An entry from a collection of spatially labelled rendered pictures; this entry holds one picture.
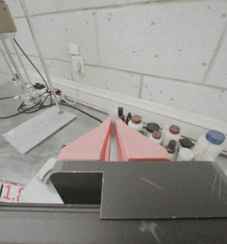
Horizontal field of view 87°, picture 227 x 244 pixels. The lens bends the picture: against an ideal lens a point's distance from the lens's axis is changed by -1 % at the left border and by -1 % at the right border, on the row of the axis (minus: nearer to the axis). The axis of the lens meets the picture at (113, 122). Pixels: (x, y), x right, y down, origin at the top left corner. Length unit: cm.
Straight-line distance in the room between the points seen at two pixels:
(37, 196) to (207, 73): 61
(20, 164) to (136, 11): 68
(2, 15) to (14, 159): 47
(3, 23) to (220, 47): 64
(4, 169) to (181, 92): 72
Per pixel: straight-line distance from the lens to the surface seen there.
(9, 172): 60
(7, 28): 56
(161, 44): 53
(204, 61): 52
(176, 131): 48
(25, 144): 65
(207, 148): 48
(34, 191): 39
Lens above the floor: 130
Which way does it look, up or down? 39 degrees down
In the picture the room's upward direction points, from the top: 2 degrees counter-clockwise
